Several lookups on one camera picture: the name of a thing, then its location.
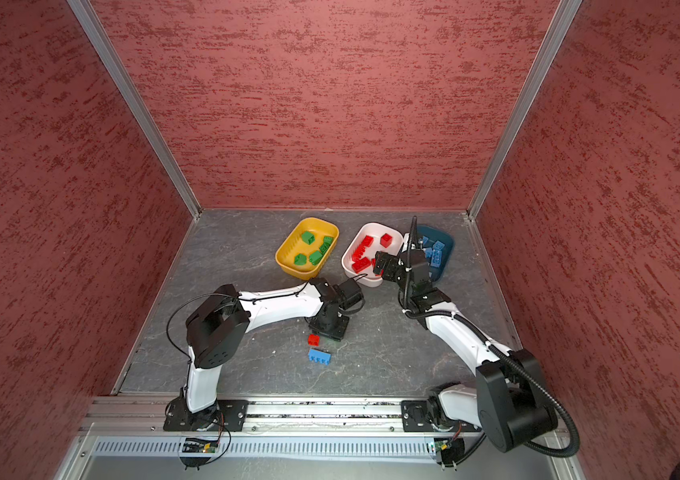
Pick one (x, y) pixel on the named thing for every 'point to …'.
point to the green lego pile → (308, 237)
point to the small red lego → (313, 340)
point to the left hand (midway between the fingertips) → (331, 339)
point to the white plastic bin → (367, 277)
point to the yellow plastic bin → (307, 247)
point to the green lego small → (327, 243)
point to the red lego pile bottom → (386, 240)
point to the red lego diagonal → (367, 242)
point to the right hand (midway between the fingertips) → (384, 261)
